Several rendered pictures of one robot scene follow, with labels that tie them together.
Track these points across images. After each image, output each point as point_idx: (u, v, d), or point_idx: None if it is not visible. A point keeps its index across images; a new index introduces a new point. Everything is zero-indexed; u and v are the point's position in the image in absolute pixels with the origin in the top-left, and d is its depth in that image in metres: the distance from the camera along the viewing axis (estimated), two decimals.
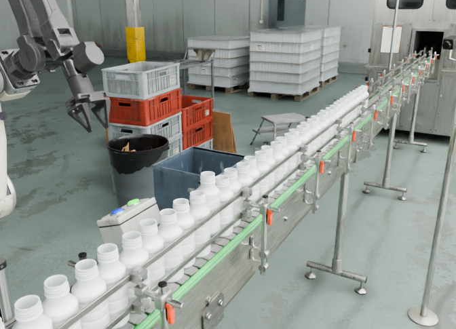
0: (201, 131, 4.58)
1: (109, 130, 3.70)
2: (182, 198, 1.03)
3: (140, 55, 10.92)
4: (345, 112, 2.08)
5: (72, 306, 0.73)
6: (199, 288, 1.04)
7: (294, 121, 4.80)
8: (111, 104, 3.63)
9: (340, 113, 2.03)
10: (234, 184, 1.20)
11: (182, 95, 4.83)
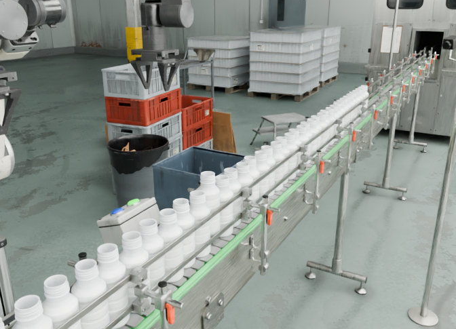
0: (201, 131, 4.58)
1: (109, 130, 3.70)
2: (182, 198, 1.03)
3: (140, 55, 10.92)
4: (345, 112, 2.08)
5: (72, 306, 0.73)
6: (199, 288, 1.04)
7: (294, 121, 4.80)
8: (111, 104, 3.63)
9: (340, 113, 2.03)
10: (234, 184, 1.20)
11: (182, 95, 4.83)
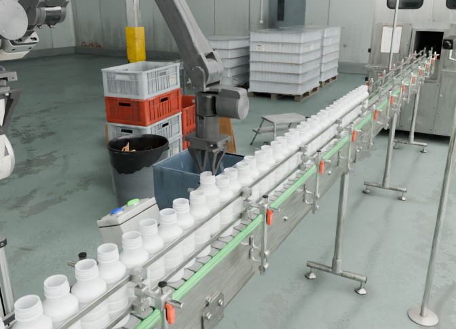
0: None
1: (109, 130, 3.70)
2: (182, 198, 1.03)
3: (140, 55, 10.92)
4: (345, 112, 2.08)
5: (72, 306, 0.73)
6: (199, 288, 1.04)
7: (294, 121, 4.80)
8: (111, 104, 3.63)
9: (340, 113, 2.03)
10: (234, 184, 1.20)
11: (182, 95, 4.83)
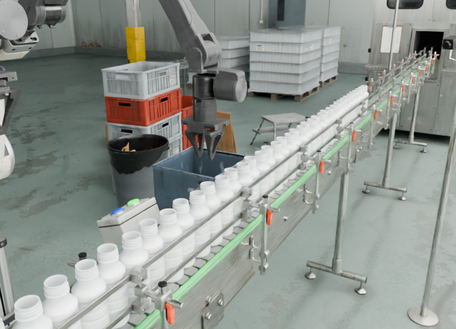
0: None
1: (109, 130, 3.70)
2: (182, 198, 1.03)
3: (140, 55, 10.92)
4: (345, 112, 2.08)
5: (72, 306, 0.72)
6: (199, 288, 1.04)
7: (294, 121, 4.80)
8: (111, 104, 3.63)
9: (340, 113, 2.03)
10: (234, 184, 1.20)
11: (182, 95, 4.83)
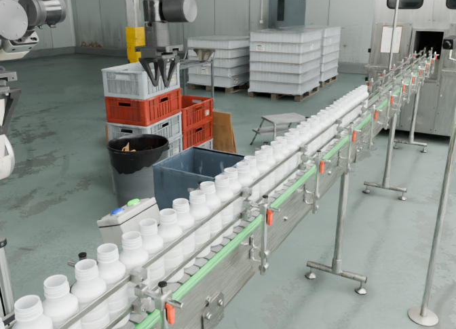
0: (201, 131, 4.58)
1: (109, 130, 3.70)
2: (182, 198, 1.03)
3: (140, 55, 10.92)
4: (345, 112, 2.08)
5: (72, 306, 0.72)
6: (199, 288, 1.04)
7: (294, 121, 4.80)
8: (111, 104, 3.63)
9: (340, 113, 2.03)
10: (234, 184, 1.20)
11: (182, 95, 4.83)
